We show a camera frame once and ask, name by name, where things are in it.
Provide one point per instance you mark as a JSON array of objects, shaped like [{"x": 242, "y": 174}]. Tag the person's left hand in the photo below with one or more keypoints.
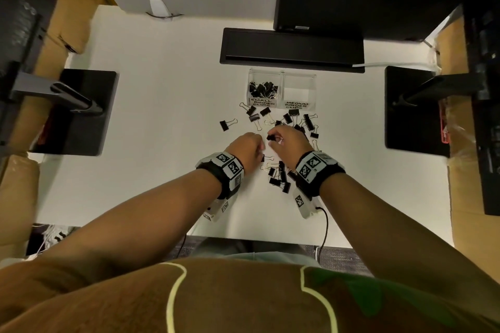
[{"x": 244, "y": 149}]

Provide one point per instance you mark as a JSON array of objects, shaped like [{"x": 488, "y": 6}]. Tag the person's right hand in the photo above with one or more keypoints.
[{"x": 293, "y": 145}]

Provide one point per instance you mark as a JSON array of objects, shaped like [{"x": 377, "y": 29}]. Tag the person's right fingers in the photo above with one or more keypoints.
[{"x": 276, "y": 134}]

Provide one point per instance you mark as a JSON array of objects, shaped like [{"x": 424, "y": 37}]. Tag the person's left fingers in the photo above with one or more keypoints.
[{"x": 259, "y": 147}]

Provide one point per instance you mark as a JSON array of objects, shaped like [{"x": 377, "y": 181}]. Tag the person's right forearm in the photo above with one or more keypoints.
[{"x": 382, "y": 227}]

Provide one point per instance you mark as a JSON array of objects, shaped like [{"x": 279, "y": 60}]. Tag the person's left forearm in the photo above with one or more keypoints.
[{"x": 148, "y": 211}]

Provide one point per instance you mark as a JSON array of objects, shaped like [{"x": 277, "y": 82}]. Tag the white printed label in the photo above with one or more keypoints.
[
  {"x": 264, "y": 103},
  {"x": 297, "y": 105}
]

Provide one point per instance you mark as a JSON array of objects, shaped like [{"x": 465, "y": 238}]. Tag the scattered black binder clips group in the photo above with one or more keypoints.
[{"x": 309, "y": 122}]

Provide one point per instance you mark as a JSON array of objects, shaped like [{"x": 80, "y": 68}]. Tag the heap of small boxed clips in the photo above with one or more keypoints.
[{"x": 263, "y": 89}]

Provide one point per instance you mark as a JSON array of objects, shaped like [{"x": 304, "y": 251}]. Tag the clear two-compartment plastic box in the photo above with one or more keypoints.
[{"x": 299, "y": 89}]

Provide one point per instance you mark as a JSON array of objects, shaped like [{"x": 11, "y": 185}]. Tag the grey-green trousers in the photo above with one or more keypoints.
[{"x": 254, "y": 249}]

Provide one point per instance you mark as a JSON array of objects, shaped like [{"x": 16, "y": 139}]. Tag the black square monitor base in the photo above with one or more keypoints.
[
  {"x": 414, "y": 126},
  {"x": 78, "y": 130}
]

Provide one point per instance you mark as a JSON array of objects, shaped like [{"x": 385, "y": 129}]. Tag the brown and green shirt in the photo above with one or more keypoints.
[{"x": 242, "y": 301}]

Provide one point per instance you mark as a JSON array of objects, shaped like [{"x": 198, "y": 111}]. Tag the black monitor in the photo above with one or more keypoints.
[
  {"x": 19, "y": 12},
  {"x": 371, "y": 7},
  {"x": 484, "y": 130}
]

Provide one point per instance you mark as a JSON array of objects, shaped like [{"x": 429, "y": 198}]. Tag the red tag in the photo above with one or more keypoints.
[{"x": 445, "y": 126}]

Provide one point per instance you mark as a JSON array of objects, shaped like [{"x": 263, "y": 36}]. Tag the white paper tag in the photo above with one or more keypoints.
[{"x": 159, "y": 7}]

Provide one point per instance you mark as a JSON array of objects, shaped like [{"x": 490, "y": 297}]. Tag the tan wrapped cardboard box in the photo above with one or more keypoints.
[{"x": 17, "y": 200}]

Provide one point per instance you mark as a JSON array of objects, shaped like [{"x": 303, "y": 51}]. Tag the left wrist camera with markers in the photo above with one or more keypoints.
[{"x": 228, "y": 169}]

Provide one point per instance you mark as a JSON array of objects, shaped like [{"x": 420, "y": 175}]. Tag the wrist camera with markers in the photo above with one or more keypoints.
[
  {"x": 228, "y": 169},
  {"x": 314, "y": 167}
]

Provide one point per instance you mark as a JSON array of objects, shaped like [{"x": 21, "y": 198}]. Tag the right wrist camera with markers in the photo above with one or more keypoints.
[{"x": 314, "y": 167}]

